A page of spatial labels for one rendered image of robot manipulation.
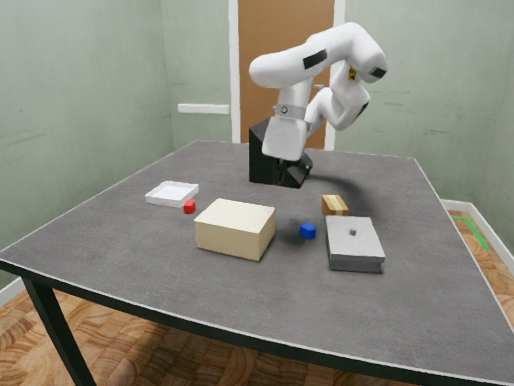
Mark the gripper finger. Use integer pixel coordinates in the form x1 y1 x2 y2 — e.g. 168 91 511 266
275 156 302 186
262 153 280 185

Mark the small red block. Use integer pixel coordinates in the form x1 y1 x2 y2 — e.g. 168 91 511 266
183 200 195 214

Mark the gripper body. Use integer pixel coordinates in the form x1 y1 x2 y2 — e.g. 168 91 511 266
262 115 307 161

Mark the small blue block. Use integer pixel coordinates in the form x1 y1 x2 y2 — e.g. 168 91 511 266
300 223 316 240

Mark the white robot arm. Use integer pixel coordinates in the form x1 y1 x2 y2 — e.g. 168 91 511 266
249 23 389 139

